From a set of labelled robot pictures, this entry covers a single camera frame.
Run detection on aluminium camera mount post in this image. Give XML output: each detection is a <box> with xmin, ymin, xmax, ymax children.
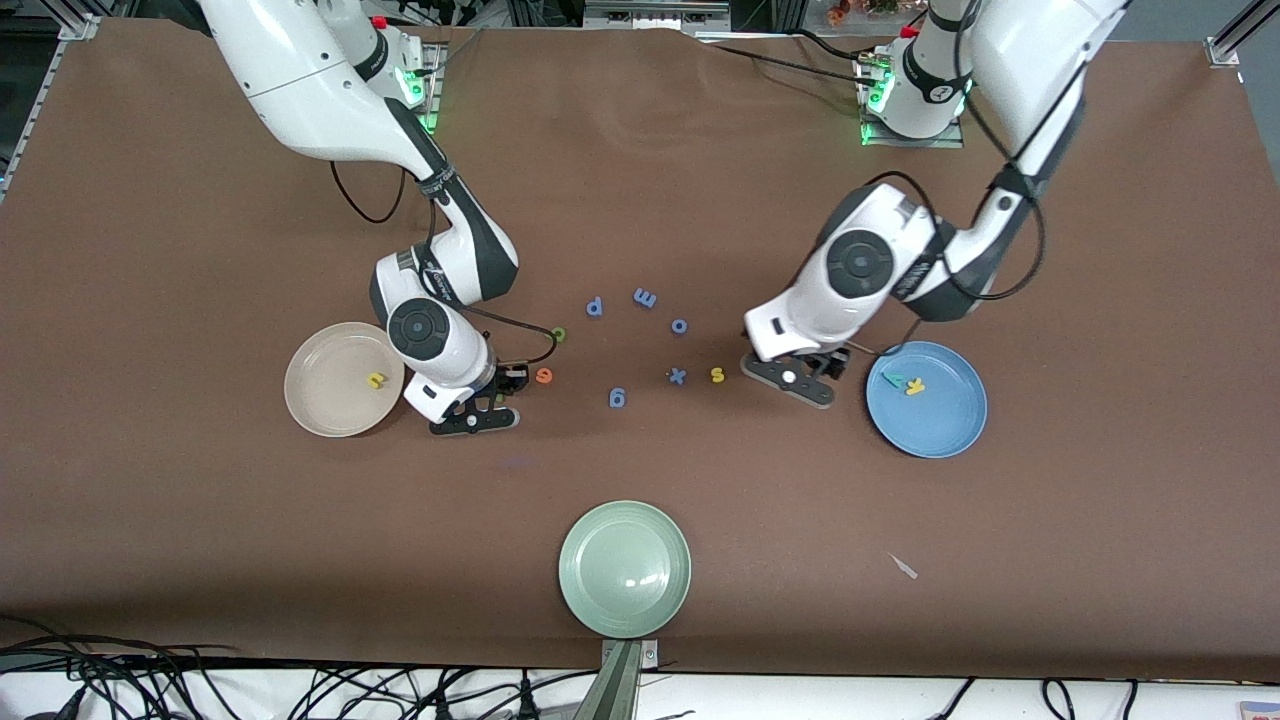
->
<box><xmin>573</xmin><ymin>638</ymin><xmax>661</xmax><ymax>720</ymax></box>

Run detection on tangled black cables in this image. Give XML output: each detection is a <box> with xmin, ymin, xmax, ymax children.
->
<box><xmin>0</xmin><ymin>612</ymin><xmax>601</xmax><ymax>720</ymax></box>

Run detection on metal frame rail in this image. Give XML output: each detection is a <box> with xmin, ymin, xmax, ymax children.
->
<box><xmin>583</xmin><ymin>0</ymin><xmax>733</xmax><ymax>33</ymax></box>

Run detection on blue round plate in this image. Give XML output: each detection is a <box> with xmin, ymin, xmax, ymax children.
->
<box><xmin>865</xmin><ymin>341</ymin><xmax>989</xmax><ymax>459</ymax></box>

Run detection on orange background object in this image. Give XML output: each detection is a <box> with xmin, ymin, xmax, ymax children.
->
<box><xmin>826</xmin><ymin>0</ymin><xmax>901</xmax><ymax>27</ymax></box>

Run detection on aluminium table edge rail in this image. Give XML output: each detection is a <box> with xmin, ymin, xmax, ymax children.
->
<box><xmin>0</xmin><ymin>38</ymin><xmax>63</xmax><ymax>201</ymax></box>

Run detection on brown table cover sheet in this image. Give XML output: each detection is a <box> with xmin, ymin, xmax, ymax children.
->
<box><xmin>0</xmin><ymin>18</ymin><xmax>1280</xmax><ymax>683</ymax></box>

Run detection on black cable across table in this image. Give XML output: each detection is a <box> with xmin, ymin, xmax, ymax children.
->
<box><xmin>700</xmin><ymin>28</ymin><xmax>883</xmax><ymax>93</ymax></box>

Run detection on beige round plate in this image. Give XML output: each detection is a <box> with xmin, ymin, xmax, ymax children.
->
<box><xmin>283</xmin><ymin>321</ymin><xmax>407</xmax><ymax>439</ymax></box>

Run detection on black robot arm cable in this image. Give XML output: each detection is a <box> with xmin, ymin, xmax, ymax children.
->
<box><xmin>330</xmin><ymin>160</ymin><xmax>559</xmax><ymax>369</ymax></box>
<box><xmin>850</xmin><ymin>0</ymin><xmax>1047</xmax><ymax>356</ymax></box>

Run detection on green round plate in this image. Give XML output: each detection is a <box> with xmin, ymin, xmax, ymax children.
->
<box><xmin>558</xmin><ymin>500</ymin><xmax>693</xmax><ymax>639</ymax></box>

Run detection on black hanging cable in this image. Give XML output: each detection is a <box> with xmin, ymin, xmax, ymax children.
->
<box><xmin>925</xmin><ymin>678</ymin><xmax>979</xmax><ymax>720</ymax></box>

